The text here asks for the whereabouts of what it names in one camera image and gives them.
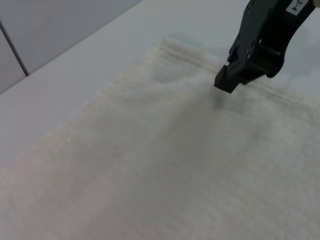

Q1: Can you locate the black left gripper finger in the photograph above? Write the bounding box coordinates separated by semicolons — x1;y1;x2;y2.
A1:
214;0;316;95

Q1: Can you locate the white ribbed towel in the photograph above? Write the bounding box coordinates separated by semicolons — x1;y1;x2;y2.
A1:
0;36;320;240

